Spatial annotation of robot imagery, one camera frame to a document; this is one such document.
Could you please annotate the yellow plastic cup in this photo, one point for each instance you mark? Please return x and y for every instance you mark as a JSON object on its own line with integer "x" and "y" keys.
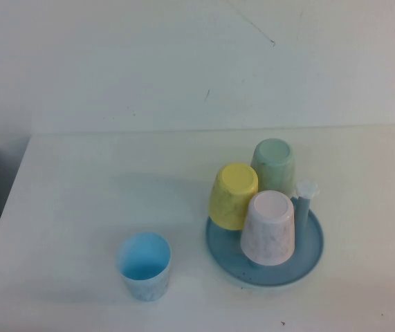
{"x": 228, "y": 200}

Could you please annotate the pink plastic cup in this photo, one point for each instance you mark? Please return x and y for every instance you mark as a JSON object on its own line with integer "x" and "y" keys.
{"x": 268, "y": 235}

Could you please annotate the blue cup stand white caps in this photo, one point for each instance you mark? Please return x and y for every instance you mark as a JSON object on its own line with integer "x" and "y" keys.
{"x": 304, "y": 256}

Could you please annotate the blue plastic cup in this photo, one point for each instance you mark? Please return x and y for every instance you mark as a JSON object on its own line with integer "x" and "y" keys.
{"x": 142, "y": 276}

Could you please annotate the green plastic cup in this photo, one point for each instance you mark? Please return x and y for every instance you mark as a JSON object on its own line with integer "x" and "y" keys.
{"x": 273, "y": 162}

